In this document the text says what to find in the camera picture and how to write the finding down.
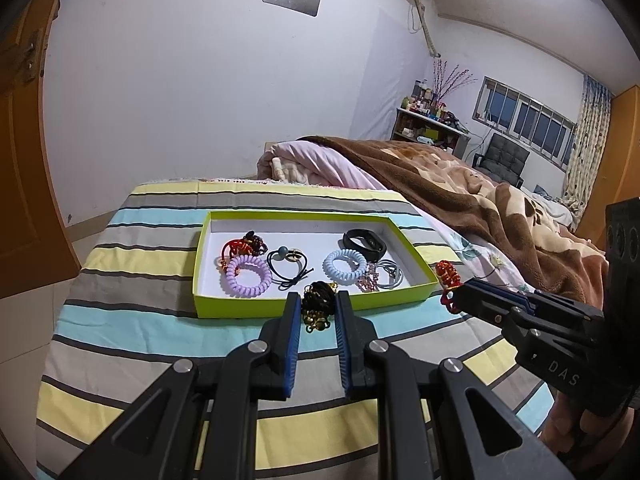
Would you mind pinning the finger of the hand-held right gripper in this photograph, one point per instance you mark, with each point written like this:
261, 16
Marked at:
490, 307
550, 305

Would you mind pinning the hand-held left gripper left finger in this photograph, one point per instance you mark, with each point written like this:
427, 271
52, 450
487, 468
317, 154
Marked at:
292, 355

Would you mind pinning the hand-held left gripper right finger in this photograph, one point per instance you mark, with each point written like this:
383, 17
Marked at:
345, 355

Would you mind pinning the green cardboard box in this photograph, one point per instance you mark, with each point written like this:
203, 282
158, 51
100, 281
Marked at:
235, 307

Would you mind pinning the person's right hand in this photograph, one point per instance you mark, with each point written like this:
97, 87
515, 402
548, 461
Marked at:
565, 435

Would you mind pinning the brown patterned blanket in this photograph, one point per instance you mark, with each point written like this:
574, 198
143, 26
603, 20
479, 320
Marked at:
475, 200

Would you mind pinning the black chair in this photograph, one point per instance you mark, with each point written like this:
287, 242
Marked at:
505, 157

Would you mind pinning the patterned curtain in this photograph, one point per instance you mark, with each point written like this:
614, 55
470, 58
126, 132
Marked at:
587, 150

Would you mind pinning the orange wooden panel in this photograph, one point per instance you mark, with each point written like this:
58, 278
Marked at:
622, 160

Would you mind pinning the striped bed sheet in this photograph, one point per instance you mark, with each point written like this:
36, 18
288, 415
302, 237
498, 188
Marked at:
125, 320

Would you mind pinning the wooden shelf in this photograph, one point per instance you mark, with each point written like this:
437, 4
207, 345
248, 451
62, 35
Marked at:
425, 132

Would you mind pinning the window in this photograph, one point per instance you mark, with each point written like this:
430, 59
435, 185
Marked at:
525, 120

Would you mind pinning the pink quilt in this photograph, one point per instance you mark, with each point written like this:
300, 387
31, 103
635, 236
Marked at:
320, 165

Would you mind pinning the row of bottles and jars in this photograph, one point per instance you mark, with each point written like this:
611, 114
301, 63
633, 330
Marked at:
425, 102

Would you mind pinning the pink flower branches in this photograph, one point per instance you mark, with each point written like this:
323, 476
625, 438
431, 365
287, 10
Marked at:
447, 82

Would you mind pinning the wooden door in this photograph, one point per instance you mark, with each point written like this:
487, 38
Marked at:
25, 185

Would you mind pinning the white wall pipe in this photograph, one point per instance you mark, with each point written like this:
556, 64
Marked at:
425, 25

